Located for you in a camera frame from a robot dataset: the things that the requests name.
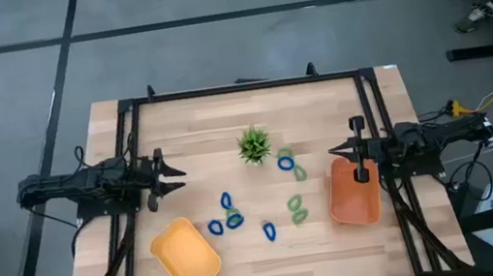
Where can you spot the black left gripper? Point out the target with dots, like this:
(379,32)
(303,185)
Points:
(156,190)

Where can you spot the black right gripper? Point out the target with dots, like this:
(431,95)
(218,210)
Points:
(360,152)

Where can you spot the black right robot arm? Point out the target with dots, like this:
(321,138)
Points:
(446,132)

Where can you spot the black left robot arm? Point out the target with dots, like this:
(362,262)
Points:
(63,187)

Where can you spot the orange plastic bin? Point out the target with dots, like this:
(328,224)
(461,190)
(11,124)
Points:
(351,200)

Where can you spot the yellow plastic bin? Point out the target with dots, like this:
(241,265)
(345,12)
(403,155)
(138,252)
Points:
(186,259)

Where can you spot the small green potted plant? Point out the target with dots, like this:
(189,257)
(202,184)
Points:
(254,145)

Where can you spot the black aluminium table frame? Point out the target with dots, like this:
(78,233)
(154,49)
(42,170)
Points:
(244,86)

